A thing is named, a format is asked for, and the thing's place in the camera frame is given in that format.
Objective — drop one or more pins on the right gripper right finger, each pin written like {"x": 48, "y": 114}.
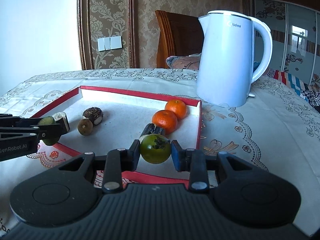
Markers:
{"x": 192, "y": 161}

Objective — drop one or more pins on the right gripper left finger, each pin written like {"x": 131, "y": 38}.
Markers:
{"x": 118, "y": 161}

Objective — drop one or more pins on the green cucumber piece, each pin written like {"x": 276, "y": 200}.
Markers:
{"x": 49, "y": 120}

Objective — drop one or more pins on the green tomato fruit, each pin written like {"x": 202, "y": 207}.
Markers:
{"x": 155, "y": 148}

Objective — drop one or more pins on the dark sugarcane piece small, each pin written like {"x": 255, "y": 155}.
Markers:
{"x": 151, "y": 129}

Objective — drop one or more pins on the brown kiwi fruit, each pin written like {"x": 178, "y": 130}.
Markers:
{"x": 85, "y": 127}

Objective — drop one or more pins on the orange mandarin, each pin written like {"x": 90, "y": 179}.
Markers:
{"x": 178, "y": 107}
{"x": 165, "y": 119}

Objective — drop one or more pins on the red shallow cardboard tray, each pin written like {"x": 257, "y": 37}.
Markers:
{"x": 126, "y": 113}

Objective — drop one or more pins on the white electric kettle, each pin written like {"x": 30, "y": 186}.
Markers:
{"x": 236, "y": 51}

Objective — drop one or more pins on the floral lace tablecloth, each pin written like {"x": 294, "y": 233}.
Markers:
{"x": 275, "y": 129}

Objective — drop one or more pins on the floral pillow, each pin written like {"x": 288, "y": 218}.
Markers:
{"x": 190, "y": 62}

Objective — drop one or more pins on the wooden bed headboard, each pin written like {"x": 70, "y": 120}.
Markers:
{"x": 180, "y": 35}

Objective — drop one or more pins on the striped colourful bedding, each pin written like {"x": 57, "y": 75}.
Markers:
{"x": 295, "y": 83}

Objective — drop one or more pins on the sliding wardrobe doors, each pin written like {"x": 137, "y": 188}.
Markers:
{"x": 295, "y": 36}

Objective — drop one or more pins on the white wall switch panel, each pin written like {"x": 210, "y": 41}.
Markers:
{"x": 109, "y": 43}

